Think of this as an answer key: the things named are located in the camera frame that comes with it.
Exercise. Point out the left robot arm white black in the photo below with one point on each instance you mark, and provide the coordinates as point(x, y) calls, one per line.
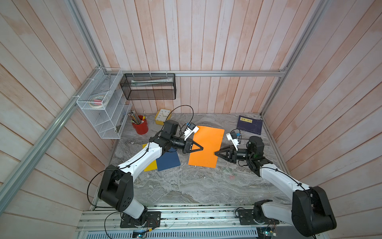
point(116, 188)

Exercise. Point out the pencils in cup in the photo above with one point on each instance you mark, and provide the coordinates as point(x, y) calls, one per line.
point(135, 118)

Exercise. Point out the red pencil cup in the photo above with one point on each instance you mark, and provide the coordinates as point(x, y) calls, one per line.
point(141, 128)

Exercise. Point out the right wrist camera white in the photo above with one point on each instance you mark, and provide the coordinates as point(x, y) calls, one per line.
point(234, 138)

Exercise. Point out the yellow alarm clock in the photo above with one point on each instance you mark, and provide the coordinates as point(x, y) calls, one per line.
point(162, 116)

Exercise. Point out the blue paper document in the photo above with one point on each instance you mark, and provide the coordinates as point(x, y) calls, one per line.
point(168, 160)

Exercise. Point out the dark navy notebook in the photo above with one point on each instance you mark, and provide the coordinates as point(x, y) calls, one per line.
point(250, 125)

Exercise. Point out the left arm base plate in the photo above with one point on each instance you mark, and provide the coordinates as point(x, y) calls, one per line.
point(149, 220)

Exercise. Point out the orange paper document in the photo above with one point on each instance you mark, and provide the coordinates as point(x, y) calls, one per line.
point(210, 139)

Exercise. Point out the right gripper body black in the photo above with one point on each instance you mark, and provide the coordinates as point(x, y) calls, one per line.
point(242, 155)

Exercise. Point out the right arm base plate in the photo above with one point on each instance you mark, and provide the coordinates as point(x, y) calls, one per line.
point(253, 217)

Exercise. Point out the tape roll in rack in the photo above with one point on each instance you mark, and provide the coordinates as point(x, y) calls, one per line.
point(98, 102)

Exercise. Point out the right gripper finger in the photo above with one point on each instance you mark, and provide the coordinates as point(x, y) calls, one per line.
point(222, 151)
point(222, 156)

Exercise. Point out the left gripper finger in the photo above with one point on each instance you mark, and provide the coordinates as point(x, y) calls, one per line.
point(196, 149)
point(196, 144)

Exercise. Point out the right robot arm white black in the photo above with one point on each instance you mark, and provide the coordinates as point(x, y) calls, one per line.
point(309, 211)

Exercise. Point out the yellow paper document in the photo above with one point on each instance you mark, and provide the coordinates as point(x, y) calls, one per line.
point(152, 166)

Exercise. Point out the black mesh basket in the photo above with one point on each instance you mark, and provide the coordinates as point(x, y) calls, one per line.
point(149, 86)

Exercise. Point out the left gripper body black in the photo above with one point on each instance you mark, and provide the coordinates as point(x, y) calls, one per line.
point(178, 143)

